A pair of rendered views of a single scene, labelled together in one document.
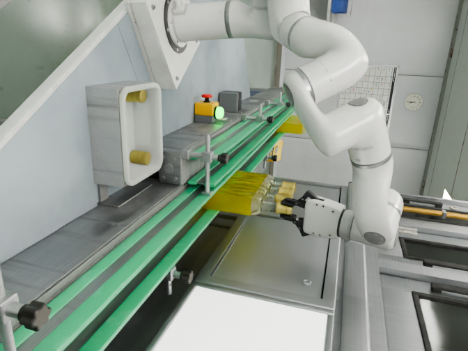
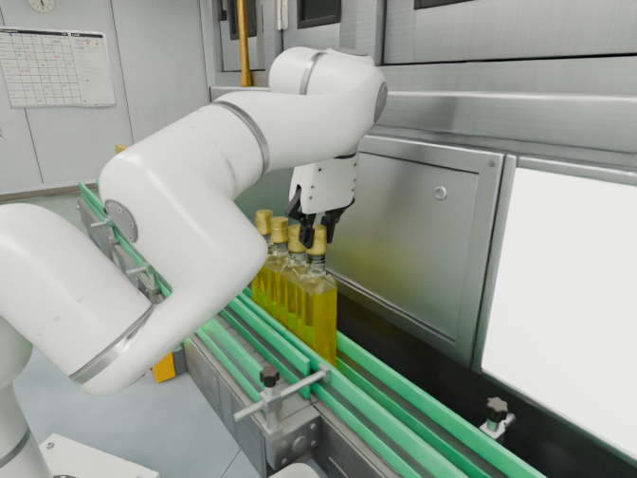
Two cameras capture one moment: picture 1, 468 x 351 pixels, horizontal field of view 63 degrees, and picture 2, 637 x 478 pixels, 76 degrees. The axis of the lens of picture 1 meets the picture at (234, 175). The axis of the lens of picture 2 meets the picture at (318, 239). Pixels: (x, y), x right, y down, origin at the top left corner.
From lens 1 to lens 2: 48 cm
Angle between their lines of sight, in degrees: 18
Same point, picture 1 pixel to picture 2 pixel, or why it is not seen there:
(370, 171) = (272, 143)
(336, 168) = (161, 95)
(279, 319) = (540, 249)
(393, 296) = (431, 42)
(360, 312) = (498, 107)
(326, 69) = (52, 321)
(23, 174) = not seen: outside the picture
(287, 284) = (451, 225)
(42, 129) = not seen: outside the picture
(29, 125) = not seen: outside the picture
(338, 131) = (217, 262)
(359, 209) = (343, 146)
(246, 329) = (575, 307)
